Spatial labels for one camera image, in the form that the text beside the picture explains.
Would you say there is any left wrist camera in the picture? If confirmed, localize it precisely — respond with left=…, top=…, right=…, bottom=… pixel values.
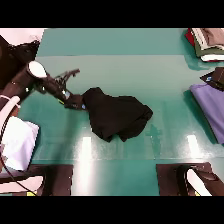
left=54, top=68, right=81, bottom=85

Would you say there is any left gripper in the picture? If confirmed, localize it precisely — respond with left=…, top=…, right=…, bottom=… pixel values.
left=64, top=94, right=87, bottom=111

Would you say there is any red garment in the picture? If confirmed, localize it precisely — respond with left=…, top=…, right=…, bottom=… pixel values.
left=184, top=28, right=198, bottom=48

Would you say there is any green garment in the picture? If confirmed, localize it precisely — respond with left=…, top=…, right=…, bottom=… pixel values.
left=194, top=42, right=224, bottom=58

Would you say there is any white garment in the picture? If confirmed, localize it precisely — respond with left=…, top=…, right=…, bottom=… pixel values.
left=1, top=116, right=41, bottom=172
left=200, top=53, right=224, bottom=63

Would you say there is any black T-shirt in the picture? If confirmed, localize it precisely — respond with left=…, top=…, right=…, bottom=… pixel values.
left=81, top=86, right=154, bottom=143

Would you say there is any purple garment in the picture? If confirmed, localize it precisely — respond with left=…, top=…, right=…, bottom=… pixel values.
left=189, top=82, right=224, bottom=145

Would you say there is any black cable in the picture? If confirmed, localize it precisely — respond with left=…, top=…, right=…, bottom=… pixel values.
left=0, top=112, right=38, bottom=197

